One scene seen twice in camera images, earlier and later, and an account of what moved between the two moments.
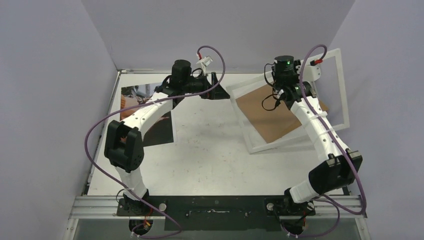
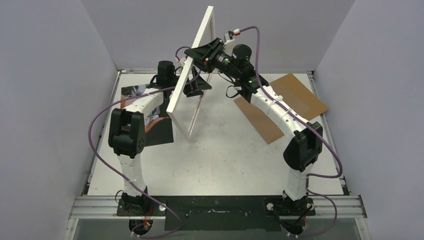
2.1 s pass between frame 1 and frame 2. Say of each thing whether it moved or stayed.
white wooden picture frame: moved
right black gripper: moved
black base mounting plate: stayed
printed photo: stayed
